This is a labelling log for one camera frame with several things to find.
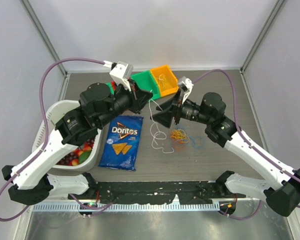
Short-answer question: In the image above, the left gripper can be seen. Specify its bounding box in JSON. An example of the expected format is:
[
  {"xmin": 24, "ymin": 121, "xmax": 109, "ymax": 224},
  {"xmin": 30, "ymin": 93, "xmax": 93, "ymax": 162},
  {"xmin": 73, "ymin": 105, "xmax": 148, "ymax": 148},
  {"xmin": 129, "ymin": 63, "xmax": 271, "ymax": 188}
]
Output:
[{"xmin": 97, "ymin": 78, "xmax": 154, "ymax": 128}]

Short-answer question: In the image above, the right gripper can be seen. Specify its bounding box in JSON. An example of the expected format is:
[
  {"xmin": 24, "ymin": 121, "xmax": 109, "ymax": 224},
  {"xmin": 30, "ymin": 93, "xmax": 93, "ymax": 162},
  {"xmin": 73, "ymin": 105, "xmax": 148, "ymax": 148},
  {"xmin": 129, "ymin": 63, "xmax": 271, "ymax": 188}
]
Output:
[{"xmin": 151, "ymin": 88, "xmax": 213, "ymax": 129}]

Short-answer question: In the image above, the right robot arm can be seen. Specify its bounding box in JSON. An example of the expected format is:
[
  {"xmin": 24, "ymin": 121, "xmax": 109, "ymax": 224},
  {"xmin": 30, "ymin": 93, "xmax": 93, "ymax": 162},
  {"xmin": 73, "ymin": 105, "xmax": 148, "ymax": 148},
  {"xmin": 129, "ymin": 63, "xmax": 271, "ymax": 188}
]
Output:
[{"xmin": 151, "ymin": 91, "xmax": 300, "ymax": 217}]

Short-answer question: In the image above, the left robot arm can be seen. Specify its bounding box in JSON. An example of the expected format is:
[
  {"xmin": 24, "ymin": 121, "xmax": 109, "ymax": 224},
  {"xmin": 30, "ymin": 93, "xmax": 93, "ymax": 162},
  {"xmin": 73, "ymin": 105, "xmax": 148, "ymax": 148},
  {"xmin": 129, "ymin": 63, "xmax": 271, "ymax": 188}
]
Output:
[{"xmin": 2, "ymin": 80, "xmax": 153, "ymax": 206}]

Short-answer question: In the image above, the right green bin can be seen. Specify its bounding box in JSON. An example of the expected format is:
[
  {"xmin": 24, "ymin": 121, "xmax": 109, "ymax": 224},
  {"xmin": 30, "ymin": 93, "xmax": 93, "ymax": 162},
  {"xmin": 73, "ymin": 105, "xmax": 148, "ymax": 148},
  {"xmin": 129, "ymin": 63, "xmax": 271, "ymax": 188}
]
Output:
[{"xmin": 130, "ymin": 70, "xmax": 161, "ymax": 100}]

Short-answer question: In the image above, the green bin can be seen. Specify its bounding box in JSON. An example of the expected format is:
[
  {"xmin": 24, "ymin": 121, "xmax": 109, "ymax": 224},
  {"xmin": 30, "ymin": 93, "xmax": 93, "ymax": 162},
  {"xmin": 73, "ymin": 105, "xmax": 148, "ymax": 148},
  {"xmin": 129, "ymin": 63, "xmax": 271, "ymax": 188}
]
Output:
[
  {"xmin": 107, "ymin": 83, "xmax": 114, "ymax": 94},
  {"xmin": 130, "ymin": 70, "xmax": 161, "ymax": 100}
]

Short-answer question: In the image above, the orange bin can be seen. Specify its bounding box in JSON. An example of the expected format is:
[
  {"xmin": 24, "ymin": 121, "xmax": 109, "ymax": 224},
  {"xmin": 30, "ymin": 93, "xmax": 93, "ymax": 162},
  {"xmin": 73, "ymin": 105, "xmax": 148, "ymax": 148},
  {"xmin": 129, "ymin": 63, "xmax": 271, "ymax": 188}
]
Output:
[{"xmin": 150, "ymin": 65, "xmax": 178, "ymax": 98}]

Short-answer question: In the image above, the left green bin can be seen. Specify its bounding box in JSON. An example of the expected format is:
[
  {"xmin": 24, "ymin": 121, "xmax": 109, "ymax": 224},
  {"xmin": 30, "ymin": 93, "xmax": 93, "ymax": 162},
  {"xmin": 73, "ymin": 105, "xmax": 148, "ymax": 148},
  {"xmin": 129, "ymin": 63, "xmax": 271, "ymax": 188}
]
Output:
[{"xmin": 107, "ymin": 83, "xmax": 114, "ymax": 94}]

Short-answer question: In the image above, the blue Doritos chip bag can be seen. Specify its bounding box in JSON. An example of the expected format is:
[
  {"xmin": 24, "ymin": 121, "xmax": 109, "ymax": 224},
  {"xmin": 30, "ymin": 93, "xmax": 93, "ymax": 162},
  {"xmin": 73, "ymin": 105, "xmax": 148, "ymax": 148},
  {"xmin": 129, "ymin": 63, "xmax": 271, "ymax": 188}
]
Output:
[{"xmin": 98, "ymin": 115, "xmax": 144, "ymax": 171}]

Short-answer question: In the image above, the green lime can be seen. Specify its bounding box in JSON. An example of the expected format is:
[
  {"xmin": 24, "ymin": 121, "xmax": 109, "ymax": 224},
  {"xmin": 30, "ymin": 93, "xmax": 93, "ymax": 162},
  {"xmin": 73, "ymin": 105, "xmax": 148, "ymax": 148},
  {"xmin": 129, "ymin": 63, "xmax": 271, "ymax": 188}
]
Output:
[{"xmin": 78, "ymin": 151, "xmax": 91, "ymax": 164}]

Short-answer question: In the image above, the white fruit basket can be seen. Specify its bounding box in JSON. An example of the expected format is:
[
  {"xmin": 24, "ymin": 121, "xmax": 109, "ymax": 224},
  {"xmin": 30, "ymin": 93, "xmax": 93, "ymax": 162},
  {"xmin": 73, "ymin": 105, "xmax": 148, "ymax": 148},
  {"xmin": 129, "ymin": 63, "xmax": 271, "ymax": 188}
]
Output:
[{"xmin": 31, "ymin": 100, "xmax": 103, "ymax": 172}]

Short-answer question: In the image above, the red grapes bunch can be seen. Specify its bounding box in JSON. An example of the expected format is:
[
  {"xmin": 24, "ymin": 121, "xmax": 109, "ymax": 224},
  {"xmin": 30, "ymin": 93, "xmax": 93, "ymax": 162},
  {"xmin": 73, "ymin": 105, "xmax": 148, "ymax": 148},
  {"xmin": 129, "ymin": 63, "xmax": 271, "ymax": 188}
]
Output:
[{"xmin": 57, "ymin": 139, "xmax": 95, "ymax": 167}]

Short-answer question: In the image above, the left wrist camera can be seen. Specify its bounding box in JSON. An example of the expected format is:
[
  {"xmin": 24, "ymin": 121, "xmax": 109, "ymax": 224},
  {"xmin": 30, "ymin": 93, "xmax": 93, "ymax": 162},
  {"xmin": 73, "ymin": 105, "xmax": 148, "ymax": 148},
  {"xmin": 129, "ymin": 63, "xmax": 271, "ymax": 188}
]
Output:
[{"xmin": 103, "ymin": 60, "xmax": 134, "ymax": 91}]

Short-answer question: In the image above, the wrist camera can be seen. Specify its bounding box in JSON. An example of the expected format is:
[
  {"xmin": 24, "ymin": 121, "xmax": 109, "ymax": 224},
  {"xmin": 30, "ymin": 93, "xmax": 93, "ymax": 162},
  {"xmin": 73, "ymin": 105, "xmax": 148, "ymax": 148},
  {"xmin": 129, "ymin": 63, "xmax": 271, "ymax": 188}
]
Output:
[
  {"xmin": 103, "ymin": 60, "xmax": 134, "ymax": 91},
  {"xmin": 177, "ymin": 76, "xmax": 194, "ymax": 103}
]

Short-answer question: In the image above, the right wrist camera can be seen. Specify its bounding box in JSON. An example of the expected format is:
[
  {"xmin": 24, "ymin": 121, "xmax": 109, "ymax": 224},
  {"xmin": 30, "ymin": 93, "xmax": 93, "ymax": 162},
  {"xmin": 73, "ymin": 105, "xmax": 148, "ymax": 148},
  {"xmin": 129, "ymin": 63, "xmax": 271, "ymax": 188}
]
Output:
[{"xmin": 177, "ymin": 76, "xmax": 194, "ymax": 103}]

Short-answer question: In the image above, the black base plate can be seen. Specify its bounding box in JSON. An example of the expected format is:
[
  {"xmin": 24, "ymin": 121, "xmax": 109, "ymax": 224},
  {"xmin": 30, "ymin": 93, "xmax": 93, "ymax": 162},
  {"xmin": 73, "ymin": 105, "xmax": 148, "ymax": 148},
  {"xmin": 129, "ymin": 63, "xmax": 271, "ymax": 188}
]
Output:
[{"xmin": 76, "ymin": 181, "xmax": 245, "ymax": 205}]

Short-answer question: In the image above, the white slotted cable duct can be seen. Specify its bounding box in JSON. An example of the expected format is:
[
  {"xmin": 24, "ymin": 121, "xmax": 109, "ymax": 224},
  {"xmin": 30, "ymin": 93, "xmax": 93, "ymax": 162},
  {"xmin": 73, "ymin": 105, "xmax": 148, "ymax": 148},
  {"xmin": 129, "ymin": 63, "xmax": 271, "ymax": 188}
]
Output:
[{"xmin": 32, "ymin": 201, "xmax": 220, "ymax": 212}]

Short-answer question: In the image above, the left frame post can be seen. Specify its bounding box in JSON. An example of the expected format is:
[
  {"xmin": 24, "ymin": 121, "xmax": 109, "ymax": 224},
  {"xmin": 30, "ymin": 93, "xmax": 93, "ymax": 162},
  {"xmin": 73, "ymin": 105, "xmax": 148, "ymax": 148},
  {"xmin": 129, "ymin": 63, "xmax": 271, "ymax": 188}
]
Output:
[{"xmin": 19, "ymin": 0, "xmax": 69, "ymax": 77}]

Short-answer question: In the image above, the frame post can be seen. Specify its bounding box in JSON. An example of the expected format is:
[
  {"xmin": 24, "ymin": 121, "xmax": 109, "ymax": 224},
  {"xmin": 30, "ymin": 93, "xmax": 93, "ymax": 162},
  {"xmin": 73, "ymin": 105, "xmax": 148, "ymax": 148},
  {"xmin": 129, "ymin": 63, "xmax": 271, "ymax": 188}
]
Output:
[
  {"xmin": 19, "ymin": 0, "xmax": 69, "ymax": 77},
  {"xmin": 239, "ymin": 0, "xmax": 288, "ymax": 75}
]

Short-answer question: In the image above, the right frame post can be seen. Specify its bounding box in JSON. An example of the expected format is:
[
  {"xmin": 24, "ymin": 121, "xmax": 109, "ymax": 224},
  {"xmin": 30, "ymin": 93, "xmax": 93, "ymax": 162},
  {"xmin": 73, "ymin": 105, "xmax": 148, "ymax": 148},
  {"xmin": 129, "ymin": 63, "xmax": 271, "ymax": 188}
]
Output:
[{"xmin": 239, "ymin": 0, "xmax": 288, "ymax": 75}]

